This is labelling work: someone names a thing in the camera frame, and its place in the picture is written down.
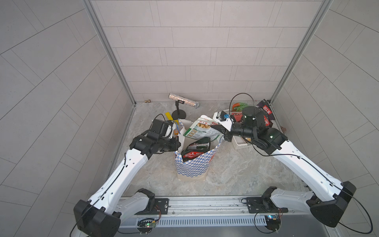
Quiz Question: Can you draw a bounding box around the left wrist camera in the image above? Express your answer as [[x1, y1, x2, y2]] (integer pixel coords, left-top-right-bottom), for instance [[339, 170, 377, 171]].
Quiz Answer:
[[149, 119, 174, 138]]

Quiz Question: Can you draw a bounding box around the glitter microphone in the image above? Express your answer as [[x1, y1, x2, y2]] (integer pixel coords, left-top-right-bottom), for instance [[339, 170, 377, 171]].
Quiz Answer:
[[168, 93, 200, 108]]

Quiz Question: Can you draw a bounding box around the red green small packet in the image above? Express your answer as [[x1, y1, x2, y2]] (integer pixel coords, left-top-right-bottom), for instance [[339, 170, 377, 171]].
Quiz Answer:
[[231, 102, 249, 122]]

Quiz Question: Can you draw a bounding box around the black microphone stand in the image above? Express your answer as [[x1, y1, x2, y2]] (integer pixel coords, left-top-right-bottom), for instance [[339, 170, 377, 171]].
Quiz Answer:
[[171, 100, 187, 120]]

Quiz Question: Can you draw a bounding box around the aluminium rail frame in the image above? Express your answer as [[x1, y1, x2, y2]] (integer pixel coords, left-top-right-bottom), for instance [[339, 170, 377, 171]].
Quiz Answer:
[[117, 196, 315, 233]]

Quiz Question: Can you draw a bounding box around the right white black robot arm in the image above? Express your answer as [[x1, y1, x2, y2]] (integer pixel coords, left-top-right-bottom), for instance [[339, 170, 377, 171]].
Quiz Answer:
[[212, 106, 356, 228]]

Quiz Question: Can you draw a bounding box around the yellow block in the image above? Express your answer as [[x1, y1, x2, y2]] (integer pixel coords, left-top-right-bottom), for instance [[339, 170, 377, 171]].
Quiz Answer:
[[165, 112, 180, 126]]

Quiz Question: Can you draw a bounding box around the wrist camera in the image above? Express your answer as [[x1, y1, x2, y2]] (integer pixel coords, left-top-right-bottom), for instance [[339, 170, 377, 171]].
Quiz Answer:
[[213, 111, 234, 131], [149, 119, 174, 138]]

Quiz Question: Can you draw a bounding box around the white plastic basket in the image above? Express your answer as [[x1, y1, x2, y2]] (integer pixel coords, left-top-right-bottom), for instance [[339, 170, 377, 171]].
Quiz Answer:
[[231, 115, 252, 150]]

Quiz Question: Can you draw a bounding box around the blue checkered paper bag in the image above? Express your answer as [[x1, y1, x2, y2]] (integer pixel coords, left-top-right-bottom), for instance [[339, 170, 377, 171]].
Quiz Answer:
[[174, 119, 224, 181]]

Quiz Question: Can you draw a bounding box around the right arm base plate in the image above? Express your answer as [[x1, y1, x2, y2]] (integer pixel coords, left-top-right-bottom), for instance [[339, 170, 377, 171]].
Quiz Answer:
[[245, 197, 278, 214]]

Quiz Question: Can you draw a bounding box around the right circuit board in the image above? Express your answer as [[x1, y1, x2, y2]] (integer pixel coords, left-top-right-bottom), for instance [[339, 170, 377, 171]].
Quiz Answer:
[[265, 215, 282, 232]]

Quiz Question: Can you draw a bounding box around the circuit board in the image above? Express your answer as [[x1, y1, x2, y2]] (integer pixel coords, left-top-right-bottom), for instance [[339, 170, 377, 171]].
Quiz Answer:
[[265, 215, 282, 232], [137, 218, 158, 228]]

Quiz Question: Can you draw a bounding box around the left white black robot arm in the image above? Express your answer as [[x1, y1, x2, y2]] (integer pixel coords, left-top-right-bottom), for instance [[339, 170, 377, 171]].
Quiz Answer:
[[74, 119, 181, 237]]

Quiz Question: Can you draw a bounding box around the purple black fish packet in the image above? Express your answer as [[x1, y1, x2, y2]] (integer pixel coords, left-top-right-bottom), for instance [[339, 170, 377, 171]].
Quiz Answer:
[[184, 115, 223, 141]]

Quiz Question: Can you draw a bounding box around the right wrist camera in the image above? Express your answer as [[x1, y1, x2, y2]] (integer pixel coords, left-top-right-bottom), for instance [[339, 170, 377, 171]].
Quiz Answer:
[[213, 111, 234, 131]]

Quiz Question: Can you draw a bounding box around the left circuit board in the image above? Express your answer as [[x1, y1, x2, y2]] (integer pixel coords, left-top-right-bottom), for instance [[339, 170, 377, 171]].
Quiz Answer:
[[137, 218, 158, 228]]

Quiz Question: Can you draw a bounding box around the black red condiment packet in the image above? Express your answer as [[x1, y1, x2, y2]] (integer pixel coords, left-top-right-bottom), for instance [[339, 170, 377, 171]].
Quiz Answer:
[[181, 149, 208, 163]]

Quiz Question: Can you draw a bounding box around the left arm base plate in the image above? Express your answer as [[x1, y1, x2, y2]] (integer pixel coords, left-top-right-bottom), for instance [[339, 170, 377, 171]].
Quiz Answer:
[[139, 198, 169, 215]]

